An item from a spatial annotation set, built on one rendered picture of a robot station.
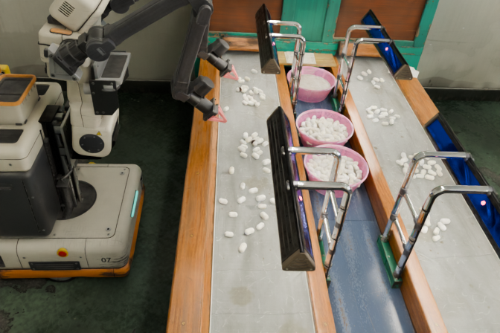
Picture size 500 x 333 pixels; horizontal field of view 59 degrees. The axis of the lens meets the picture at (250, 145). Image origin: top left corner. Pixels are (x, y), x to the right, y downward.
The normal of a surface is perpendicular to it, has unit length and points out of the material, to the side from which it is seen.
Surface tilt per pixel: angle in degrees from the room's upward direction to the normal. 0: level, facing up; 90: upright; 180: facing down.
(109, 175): 0
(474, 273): 0
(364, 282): 0
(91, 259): 90
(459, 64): 90
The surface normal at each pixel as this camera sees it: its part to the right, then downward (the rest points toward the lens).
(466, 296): 0.07, -0.79
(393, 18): 0.03, 0.62
